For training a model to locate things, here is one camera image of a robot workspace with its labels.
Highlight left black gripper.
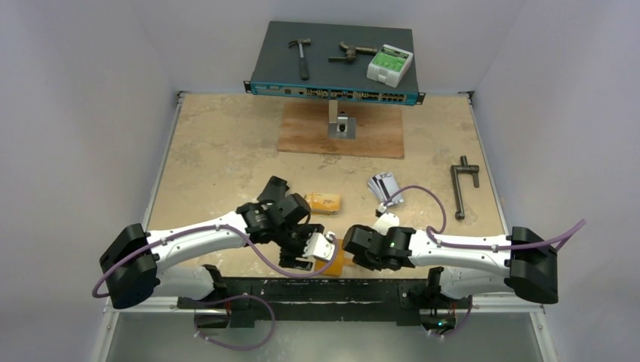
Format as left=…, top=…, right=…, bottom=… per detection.
left=273, top=224, right=323, bottom=269

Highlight gold credit card stack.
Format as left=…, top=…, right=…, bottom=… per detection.
left=304, top=192, right=342, bottom=215

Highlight orange leather card holder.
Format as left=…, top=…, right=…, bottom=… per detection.
left=321, top=239, right=355, bottom=278

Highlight black credit card stack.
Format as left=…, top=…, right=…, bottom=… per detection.
left=257, top=176, right=290, bottom=203

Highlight white credit card stack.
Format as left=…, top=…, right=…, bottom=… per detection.
left=368, top=172, right=404, bottom=207

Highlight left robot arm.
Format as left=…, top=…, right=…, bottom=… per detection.
left=92, top=193, right=336, bottom=309

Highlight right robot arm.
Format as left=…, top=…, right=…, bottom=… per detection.
left=343, top=225, right=558, bottom=307

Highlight plywood board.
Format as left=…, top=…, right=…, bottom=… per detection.
left=277, top=101, right=405, bottom=159

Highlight small hammer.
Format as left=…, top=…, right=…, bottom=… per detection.
left=288, top=38, right=312, bottom=81

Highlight white green electronic box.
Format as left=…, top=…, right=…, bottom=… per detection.
left=366, top=44, right=414, bottom=87

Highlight brass clamp tool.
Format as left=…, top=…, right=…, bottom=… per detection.
left=328, top=41, right=379, bottom=63

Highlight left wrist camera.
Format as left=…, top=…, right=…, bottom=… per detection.
left=302, top=232, right=337, bottom=262

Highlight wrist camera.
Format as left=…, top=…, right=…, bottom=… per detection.
left=371, top=202, right=400, bottom=235
left=302, top=232, right=337, bottom=262

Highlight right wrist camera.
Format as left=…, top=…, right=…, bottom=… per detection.
left=371, top=202, right=400, bottom=235

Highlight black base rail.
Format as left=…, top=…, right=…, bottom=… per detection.
left=177, top=277, right=472, bottom=330

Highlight dark metal T-handle tool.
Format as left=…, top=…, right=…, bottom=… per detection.
left=450, top=155, right=481, bottom=221

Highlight metal stand bracket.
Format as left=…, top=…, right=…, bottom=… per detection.
left=328, top=100, right=356, bottom=140

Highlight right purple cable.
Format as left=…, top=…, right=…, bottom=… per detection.
left=382, top=185, right=587, bottom=339

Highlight blue network switch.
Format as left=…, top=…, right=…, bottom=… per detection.
left=245, top=20, right=426, bottom=106

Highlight aluminium frame rail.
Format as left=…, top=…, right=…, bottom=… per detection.
left=89, top=90, right=188, bottom=361

